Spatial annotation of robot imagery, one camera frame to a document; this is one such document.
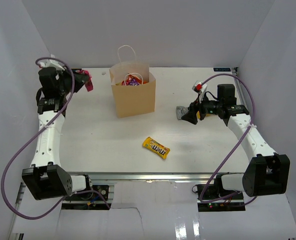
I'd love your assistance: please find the yellow snack bar packet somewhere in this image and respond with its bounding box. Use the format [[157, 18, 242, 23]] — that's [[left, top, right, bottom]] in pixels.
[[196, 111, 204, 121]]

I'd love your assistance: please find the colourful Fox's candy bag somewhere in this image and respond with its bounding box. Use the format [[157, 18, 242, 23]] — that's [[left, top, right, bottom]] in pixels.
[[116, 73, 147, 86]]

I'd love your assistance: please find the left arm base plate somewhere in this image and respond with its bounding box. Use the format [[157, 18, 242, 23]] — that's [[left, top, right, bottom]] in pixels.
[[64, 183, 110, 202]]

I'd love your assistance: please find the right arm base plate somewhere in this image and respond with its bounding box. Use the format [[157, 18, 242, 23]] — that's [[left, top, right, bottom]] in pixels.
[[191, 184, 245, 213]]

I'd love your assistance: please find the silver foil snack packet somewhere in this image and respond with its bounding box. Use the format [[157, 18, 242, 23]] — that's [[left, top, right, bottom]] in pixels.
[[176, 106, 189, 121]]

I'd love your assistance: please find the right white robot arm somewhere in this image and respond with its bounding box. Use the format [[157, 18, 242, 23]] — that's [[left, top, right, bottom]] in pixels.
[[181, 82, 290, 200]]

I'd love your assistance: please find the aluminium table frame rail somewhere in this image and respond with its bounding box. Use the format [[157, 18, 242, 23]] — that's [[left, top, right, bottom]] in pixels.
[[31, 172, 248, 182]]

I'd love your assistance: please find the brown paper bag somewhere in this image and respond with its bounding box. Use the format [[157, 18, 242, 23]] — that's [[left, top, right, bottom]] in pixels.
[[109, 45, 156, 118]]

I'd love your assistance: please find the yellow M&M's packet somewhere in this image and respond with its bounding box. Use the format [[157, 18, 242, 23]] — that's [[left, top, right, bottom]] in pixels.
[[142, 137, 170, 160]]

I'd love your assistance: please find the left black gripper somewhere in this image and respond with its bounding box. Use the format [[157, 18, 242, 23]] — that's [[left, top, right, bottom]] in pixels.
[[58, 65, 90, 96]]

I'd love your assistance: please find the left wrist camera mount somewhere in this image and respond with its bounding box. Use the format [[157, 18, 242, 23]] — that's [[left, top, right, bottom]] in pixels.
[[35, 54, 65, 71]]

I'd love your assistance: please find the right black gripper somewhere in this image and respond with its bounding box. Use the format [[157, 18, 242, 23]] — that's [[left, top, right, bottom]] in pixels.
[[182, 92, 223, 125]]

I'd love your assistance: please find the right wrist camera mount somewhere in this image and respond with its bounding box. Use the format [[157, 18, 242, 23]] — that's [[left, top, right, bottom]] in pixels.
[[192, 81, 207, 102]]

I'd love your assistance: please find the brown M&M's packet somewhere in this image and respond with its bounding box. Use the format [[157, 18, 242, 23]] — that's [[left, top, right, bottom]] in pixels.
[[126, 76, 141, 86]]

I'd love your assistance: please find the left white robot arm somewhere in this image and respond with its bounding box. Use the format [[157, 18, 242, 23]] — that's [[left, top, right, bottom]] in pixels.
[[22, 66, 93, 200]]

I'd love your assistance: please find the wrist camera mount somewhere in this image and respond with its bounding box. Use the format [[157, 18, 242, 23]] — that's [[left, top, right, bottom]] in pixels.
[[35, 54, 65, 71], [192, 81, 207, 102]]

